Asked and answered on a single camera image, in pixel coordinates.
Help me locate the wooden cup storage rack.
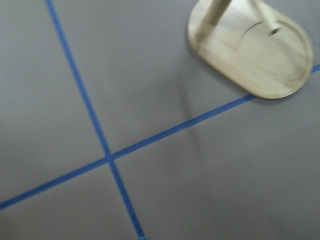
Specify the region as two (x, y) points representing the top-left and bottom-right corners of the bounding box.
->
(187, 0), (314, 99)

